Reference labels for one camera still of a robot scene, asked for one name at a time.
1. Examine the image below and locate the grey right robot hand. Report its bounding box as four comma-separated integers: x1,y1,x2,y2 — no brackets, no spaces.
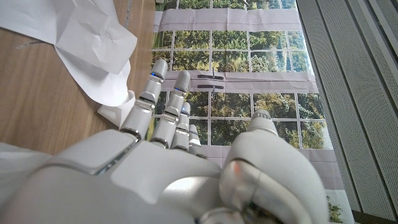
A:
0,58,330,224

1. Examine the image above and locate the white receipt paper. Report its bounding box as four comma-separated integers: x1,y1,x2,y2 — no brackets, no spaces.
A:
0,0,138,128

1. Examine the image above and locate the printed window forest backdrop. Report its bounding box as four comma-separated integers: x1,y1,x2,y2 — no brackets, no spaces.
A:
150,0,355,224

